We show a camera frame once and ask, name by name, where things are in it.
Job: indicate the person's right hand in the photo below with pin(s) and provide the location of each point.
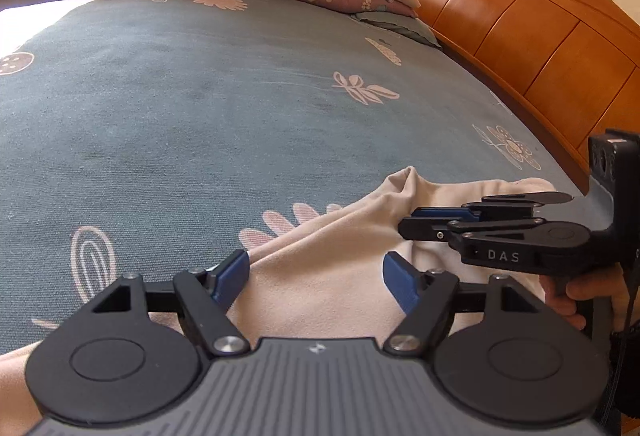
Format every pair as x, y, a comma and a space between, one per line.
608, 283

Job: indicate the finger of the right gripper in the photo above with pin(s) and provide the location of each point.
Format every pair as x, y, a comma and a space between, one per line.
450, 213
439, 228

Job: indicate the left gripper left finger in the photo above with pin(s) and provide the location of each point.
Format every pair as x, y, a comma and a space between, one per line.
138, 347

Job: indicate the black fleece sleeve forearm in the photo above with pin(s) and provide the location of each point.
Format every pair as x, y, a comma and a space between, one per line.
621, 396

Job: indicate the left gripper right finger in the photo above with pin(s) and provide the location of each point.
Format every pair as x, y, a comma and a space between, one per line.
494, 349

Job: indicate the blue floral bed sheet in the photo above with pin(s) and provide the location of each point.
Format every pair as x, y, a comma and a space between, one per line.
277, 97

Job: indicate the orange wooden headboard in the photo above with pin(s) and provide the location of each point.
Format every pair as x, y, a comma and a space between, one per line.
568, 69

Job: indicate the lower grey-blue pillow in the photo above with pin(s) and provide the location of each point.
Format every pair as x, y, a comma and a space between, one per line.
409, 27

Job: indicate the beige fleece trousers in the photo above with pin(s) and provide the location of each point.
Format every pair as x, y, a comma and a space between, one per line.
316, 265

